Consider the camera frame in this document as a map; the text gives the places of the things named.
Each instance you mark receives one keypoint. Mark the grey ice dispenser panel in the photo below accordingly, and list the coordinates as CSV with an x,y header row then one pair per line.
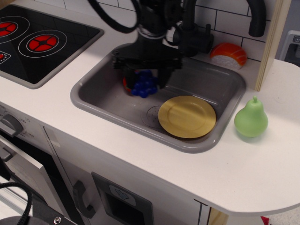
x,y
122,204

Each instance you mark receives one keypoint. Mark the grey cabinet door handle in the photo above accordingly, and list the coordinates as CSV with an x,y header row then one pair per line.
x,y
78,191

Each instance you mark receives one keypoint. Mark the grey oven knob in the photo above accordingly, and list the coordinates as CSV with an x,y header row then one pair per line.
x,y
10,125

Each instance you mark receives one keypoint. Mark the white oven door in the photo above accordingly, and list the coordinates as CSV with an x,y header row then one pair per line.
x,y
26,169

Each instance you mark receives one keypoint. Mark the yellow toy plate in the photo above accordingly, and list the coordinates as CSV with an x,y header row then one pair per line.
x,y
187,117

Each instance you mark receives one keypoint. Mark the wooden side panel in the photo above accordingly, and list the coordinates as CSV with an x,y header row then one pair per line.
x,y
273,39

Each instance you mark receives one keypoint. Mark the grey appliance in background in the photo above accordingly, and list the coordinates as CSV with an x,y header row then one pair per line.
x,y
291,48

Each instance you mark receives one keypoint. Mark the blue toy blueberries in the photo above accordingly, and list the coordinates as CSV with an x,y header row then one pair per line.
x,y
145,85

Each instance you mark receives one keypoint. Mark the salmon sushi toy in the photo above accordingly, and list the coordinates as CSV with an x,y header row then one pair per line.
x,y
229,55

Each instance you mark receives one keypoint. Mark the black toy stovetop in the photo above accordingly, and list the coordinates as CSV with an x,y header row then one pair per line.
x,y
34,46

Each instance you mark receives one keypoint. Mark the green toy pear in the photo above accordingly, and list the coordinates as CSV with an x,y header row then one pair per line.
x,y
251,121

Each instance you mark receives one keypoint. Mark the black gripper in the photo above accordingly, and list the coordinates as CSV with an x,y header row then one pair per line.
x,y
146,53

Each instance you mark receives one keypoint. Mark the red toy strawberry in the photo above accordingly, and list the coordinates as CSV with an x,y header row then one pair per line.
x,y
125,85

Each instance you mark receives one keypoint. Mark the grey toy sink basin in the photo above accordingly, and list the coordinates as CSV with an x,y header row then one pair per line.
x,y
101,92

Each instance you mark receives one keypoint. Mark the dark grey toy faucet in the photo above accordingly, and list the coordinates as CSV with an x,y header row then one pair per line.
x,y
192,40

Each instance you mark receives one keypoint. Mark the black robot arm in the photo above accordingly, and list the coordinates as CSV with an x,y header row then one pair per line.
x,y
153,19

